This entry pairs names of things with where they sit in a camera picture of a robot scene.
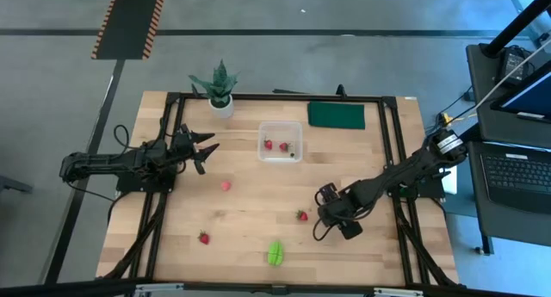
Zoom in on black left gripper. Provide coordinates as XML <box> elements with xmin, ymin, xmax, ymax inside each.
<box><xmin>169</xmin><ymin>123</ymin><xmax>221</xmax><ymax>176</ymax></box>

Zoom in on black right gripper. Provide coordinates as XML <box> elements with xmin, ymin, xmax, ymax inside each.
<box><xmin>318</xmin><ymin>193</ymin><xmax>365</xmax><ymax>241</ymax></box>

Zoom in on clear plastic tupperware container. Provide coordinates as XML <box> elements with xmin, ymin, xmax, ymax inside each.
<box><xmin>256</xmin><ymin>120</ymin><xmax>305</xmax><ymax>164</ymax></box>

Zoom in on green plant in white pot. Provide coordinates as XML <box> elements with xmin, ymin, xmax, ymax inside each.
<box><xmin>187</xmin><ymin>58</ymin><xmax>241</xmax><ymax>121</ymax></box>

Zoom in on green plastic starfruit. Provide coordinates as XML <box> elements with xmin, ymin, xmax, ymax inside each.
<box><xmin>266</xmin><ymin>239</ymin><xmax>286</xmax><ymax>268</ymax></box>

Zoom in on dark green cloth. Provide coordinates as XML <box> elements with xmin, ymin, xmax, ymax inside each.
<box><xmin>306</xmin><ymin>100</ymin><xmax>367</xmax><ymax>131</ymax></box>

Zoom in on black orange-striped floor mat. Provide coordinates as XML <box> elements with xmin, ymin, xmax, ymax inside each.
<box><xmin>90</xmin><ymin>0</ymin><xmax>169</xmax><ymax>61</ymax></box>

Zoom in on black equipment cart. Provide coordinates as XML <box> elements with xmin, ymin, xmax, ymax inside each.
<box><xmin>465</xmin><ymin>42</ymin><xmax>551</xmax><ymax>257</ymax></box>

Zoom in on black laptop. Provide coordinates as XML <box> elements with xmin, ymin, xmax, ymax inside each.
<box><xmin>478</xmin><ymin>140</ymin><xmax>551</xmax><ymax>215</ymax></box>

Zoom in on grey table foot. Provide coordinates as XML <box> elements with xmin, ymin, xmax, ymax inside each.
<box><xmin>0</xmin><ymin>173</ymin><xmax>34</xmax><ymax>195</ymax></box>

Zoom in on black monitor with blue screen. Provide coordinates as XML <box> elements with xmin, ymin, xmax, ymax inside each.
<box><xmin>490</xmin><ymin>59</ymin><xmax>551</xmax><ymax>126</ymax></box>

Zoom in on black power adapter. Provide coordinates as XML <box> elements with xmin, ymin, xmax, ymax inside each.
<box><xmin>498</xmin><ymin>46</ymin><xmax>536</xmax><ymax>87</ymax></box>

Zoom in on black metal pole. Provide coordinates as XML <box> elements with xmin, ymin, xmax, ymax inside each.
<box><xmin>480</xmin><ymin>0</ymin><xmax>551</xmax><ymax>59</ymax></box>

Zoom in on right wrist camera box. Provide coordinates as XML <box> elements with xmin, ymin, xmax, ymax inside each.
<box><xmin>317</xmin><ymin>182</ymin><xmax>342</xmax><ymax>204</ymax></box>

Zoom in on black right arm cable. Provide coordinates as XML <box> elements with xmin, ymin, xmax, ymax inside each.
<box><xmin>312</xmin><ymin>218</ymin><xmax>346</xmax><ymax>243</ymax></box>

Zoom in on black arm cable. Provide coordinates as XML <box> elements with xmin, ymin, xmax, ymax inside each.
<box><xmin>312</xmin><ymin>218</ymin><xmax>346</xmax><ymax>243</ymax></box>
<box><xmin>113</xmin><ymin>124</ymin><xmax>131</xmax><ymax>151</ymax></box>

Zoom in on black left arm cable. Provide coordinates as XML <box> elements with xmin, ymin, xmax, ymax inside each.
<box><xmin>113</xmin><ymin>124</ymin><xmax>131</xmax><ymax>151</ymax></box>

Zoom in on yellow cable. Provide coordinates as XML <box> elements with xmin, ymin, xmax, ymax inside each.
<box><xmin>437</xmin><ymin>110</ymin><xmax>480</xmax><ymax>127</ymax></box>

